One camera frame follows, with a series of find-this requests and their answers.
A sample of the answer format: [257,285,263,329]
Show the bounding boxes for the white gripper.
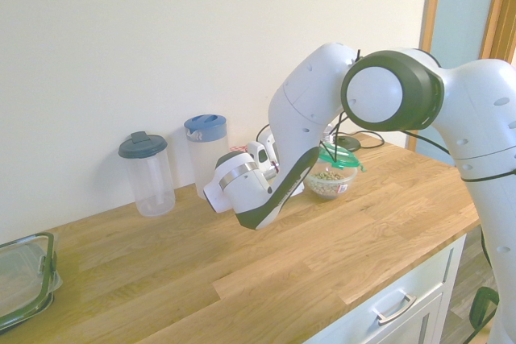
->
[260,133,306,199]

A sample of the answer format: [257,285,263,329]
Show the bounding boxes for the green round container lid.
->
[318,143,366,172]

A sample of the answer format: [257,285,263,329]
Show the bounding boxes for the clear plastic food bowl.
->
[304,160,359,201]

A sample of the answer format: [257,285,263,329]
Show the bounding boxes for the rectangular clip-lid food container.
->
[0,231,64,331]

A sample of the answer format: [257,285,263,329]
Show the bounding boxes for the cereal rings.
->
[309,170,347,199]

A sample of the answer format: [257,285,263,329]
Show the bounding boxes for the blue-lidded plastic pitcher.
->
[184,114,230,201]

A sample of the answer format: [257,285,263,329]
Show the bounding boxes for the dark-lidded plastic pitcher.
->
[118,131,177,218]

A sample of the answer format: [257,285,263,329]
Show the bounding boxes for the frosted glass door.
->
[414,0,503,162]

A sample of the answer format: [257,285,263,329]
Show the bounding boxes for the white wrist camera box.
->
[246,140,271,172]

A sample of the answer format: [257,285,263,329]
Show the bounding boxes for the black kettle power cable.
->
[354,130,386,150]

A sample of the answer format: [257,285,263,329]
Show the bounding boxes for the white drawer with metal handle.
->
[304,234,468,344]

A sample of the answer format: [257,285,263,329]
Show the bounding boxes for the metal drawer handle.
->
[371,293,417,325]

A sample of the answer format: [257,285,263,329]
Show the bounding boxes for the grey vertical cabinet handle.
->
[417,313,430,344]
[441,247,456,284]

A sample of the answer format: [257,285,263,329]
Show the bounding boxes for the wooden door frame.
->
[405,0,516,151]

